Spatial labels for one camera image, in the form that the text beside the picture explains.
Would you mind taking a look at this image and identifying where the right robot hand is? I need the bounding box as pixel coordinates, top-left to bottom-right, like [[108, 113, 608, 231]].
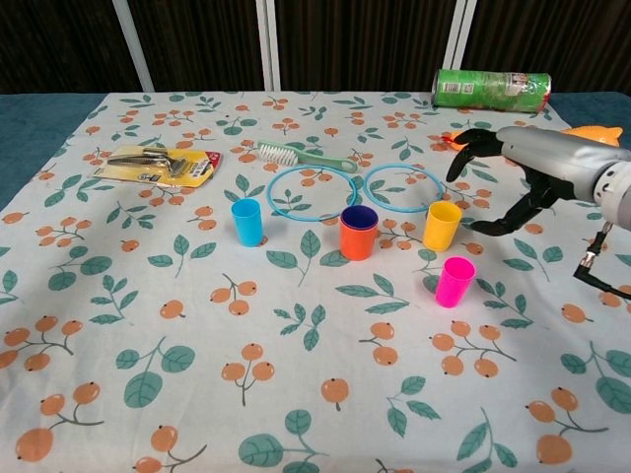
[[446, 125, 631, 237]]

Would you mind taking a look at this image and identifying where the yellow plastic cup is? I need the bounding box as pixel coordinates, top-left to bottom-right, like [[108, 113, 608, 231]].
[[422, 200, 463, 252]]

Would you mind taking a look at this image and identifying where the pink plastic cup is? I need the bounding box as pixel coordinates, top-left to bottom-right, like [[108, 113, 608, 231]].
[[434, 256, 477, 309]]

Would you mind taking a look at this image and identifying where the dark blue plastic cup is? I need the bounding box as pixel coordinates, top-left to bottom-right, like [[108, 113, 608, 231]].
[[341, 205, 379, 232]]

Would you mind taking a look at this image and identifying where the light blue plastic cup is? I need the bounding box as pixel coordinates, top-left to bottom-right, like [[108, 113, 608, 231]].
[[231, 198, 264, 247]]

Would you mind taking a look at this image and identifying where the orange rubber chicken toy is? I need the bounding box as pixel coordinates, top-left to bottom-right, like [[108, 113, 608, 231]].
[[441, 125, 623, 149]]

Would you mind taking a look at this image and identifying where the green chips can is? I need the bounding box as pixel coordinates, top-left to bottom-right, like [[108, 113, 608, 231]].
[[431, 68, 552, 114]]

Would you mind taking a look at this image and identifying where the orange plastic cup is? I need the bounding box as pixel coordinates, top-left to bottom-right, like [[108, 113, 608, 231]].
[[338, 206, 380, 261]]

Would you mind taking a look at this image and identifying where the green white-bristle brush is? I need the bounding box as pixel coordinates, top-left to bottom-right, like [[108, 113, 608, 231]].
[[256, 139, 358, 173]]

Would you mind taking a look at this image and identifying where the floral white tablecloth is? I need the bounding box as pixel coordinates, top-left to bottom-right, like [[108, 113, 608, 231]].
[[0, 91, 631, 473]]

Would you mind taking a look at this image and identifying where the razor on yellow card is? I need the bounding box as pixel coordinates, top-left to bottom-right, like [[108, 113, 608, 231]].
[[92, 144, 223, 189]]

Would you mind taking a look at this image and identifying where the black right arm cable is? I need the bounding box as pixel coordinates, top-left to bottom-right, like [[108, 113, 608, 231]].
[[574, 221, 631, 298]]

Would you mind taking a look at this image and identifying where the white partition post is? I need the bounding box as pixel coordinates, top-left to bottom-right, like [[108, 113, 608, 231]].
[[254, 0, 283, 92], [440, 0, 478, 83], [110, 0, 155, 93]]

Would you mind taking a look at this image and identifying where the small blue plastic ring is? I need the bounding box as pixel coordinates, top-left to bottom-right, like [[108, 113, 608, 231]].
[[363, 163, 444, 215]]

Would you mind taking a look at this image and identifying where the large blue plastic ring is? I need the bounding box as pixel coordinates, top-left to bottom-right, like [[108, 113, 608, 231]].
[[265, 165, 359, 223]]

